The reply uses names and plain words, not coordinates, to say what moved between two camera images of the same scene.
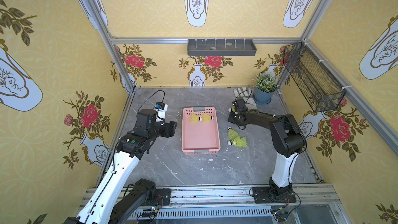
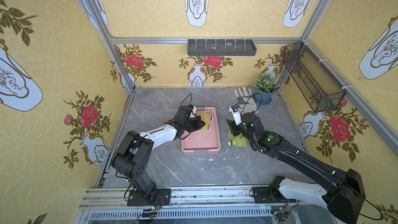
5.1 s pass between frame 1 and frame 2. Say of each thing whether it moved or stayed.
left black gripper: moved
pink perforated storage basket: stayed
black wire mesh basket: stayed
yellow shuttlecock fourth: stayed
